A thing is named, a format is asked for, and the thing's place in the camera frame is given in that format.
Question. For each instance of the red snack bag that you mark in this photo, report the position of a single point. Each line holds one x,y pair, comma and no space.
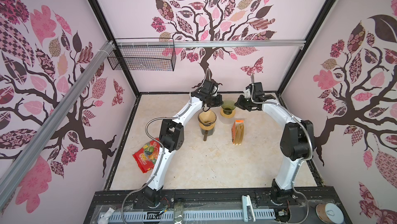
146,157

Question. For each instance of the aluminium rail back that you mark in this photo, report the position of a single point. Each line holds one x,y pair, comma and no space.
211,44

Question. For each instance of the wooden ring dripper holder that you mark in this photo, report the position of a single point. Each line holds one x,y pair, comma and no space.
207,125

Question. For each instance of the translucent plastic cup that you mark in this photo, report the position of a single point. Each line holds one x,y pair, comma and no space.
227,121

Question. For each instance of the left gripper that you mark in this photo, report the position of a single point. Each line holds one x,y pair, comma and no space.
217,102

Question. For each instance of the brown paper coffee filter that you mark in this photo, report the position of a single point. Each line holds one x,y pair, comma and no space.
206,117

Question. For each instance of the aluminium rail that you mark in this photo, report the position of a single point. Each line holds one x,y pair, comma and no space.
22,164
211,44

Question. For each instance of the white slotted cable duct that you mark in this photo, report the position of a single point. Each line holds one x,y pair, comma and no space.
192,216

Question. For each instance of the green ribbed glass dripper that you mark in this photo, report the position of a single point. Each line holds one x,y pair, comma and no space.
228,104

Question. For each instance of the white stapler tool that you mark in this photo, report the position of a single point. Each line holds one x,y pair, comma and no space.
248,211

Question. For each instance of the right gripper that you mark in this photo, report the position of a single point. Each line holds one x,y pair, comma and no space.
239,103

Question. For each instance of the orange coffee filter pack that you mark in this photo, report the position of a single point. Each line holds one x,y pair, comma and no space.
238,130

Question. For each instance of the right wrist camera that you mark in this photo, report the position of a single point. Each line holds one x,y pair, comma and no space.
247,93

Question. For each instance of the aluminium rail left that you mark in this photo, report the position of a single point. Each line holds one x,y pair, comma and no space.
22,164

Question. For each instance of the brown tape roll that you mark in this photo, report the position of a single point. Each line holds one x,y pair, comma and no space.
329,213

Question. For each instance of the black wire basket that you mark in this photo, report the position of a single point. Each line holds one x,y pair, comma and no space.
143,54

